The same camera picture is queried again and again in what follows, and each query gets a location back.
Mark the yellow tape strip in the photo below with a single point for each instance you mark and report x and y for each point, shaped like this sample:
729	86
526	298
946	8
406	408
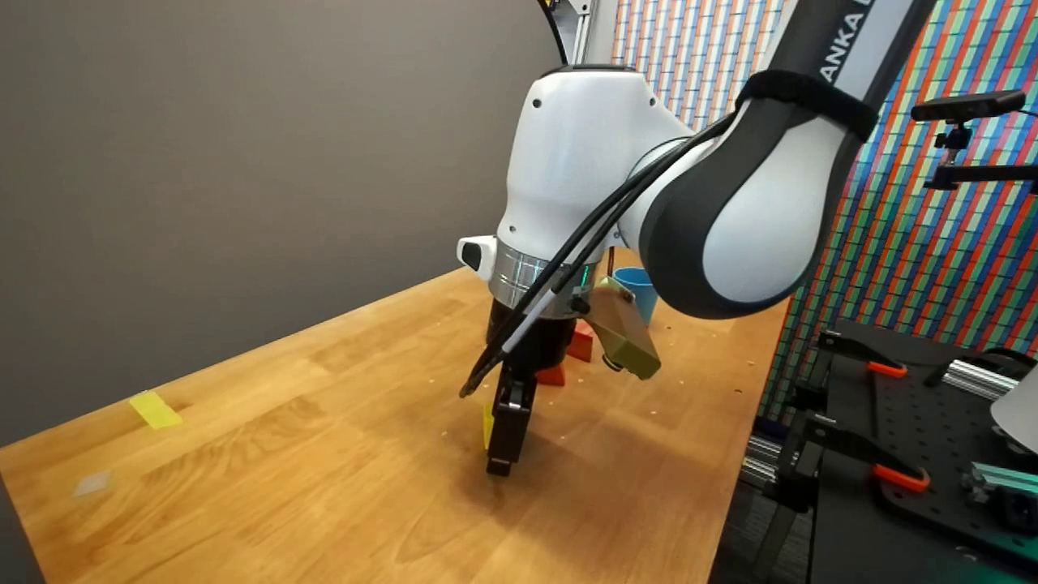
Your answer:
153	409

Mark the black camera bar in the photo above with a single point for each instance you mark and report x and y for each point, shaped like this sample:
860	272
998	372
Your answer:
968	104

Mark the white rounded device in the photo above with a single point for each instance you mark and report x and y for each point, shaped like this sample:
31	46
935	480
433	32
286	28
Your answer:
1024	408

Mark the aluminium extrusion bar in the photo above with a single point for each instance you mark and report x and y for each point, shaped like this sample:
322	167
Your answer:
979	378
1001	480

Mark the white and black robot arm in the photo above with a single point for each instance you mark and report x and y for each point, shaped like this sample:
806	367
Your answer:
572	150

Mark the grey fabric backdrop panel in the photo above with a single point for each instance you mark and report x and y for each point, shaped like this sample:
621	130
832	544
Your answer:
214	163

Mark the black perforated breadboard table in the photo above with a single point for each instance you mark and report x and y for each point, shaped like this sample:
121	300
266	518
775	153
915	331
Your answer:
930	432

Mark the white stand pole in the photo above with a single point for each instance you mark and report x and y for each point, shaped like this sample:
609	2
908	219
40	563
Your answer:
572	28

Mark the olive wrist camera box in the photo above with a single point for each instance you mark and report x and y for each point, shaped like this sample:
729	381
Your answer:
625	329

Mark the light blue plastic cup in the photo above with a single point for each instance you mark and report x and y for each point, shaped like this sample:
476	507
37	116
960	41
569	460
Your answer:
638	289

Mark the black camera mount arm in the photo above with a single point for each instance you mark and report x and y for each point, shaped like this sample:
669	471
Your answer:
979	174

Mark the yellow block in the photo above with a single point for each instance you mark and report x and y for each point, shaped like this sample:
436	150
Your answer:
486	426

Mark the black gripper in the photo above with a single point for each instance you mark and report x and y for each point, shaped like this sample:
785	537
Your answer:
536	340

